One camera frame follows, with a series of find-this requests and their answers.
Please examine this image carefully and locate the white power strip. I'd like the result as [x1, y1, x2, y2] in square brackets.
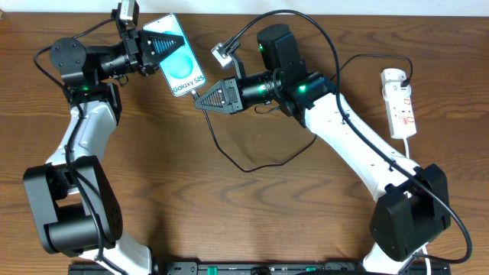
[384, 97, 416, 140]

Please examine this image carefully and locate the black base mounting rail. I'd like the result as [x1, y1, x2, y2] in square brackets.
[67, 262, 452, 275]

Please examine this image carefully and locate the black USB charging cable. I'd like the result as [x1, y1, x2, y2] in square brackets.
[190, 53, 414, 173]

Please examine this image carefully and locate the blue screen Galaxy smartphone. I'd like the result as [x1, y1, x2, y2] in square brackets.
[143, 13, 206, 96]

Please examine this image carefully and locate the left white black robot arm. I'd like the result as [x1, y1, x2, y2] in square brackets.
[23, 7, 185, 274]

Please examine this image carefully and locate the white USB charger plug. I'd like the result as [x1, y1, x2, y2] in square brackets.
[381, 68, 412, 102]

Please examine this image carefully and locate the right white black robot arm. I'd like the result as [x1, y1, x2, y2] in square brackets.
[195, 24, 451, 274]

